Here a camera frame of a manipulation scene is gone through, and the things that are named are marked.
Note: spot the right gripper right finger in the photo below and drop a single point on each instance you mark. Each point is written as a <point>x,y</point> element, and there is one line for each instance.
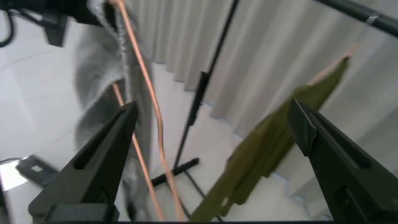
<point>348,174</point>

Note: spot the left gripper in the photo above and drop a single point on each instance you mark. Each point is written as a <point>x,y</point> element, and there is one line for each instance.
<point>68,11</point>

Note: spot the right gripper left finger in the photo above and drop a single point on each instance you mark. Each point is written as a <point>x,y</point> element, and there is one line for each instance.
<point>93,174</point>

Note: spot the pale grey shorts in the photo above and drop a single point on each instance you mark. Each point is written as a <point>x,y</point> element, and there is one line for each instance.
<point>93,71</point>

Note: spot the green long-sleeved shirt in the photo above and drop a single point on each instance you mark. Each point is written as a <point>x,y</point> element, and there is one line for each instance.
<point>264,146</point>

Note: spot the pink clothes hanger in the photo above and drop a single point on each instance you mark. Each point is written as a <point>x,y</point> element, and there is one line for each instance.
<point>141,65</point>
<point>329,70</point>

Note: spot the black clothes rack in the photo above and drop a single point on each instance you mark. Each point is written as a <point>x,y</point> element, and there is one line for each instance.
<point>196,99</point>

